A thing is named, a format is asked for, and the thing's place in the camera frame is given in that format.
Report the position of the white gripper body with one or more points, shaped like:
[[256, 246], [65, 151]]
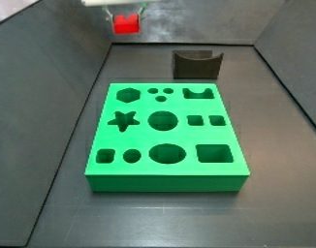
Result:
[[94, 3]]

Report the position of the black curved holder block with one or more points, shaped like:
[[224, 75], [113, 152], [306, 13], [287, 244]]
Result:
[[194, 64]]

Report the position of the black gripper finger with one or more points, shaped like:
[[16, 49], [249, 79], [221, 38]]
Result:
[[109, 14]]

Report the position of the green shape-sorting board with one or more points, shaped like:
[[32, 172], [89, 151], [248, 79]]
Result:
[[165, 140]]

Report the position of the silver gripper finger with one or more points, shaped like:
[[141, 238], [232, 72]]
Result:
[[141, 11]]

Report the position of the red double-square block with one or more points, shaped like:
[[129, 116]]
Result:
[[126, 24]]

